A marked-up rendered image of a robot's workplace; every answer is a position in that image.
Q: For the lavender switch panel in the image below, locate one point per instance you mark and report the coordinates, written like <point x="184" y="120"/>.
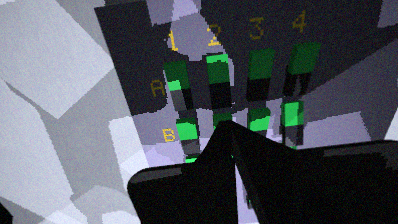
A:
<point x="303" y="73"/>

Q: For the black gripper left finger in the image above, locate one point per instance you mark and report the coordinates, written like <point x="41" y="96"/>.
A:
<point x="209" y="180"/>

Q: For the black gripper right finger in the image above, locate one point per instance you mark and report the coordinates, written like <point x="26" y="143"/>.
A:
<point x="275" y="175"/>

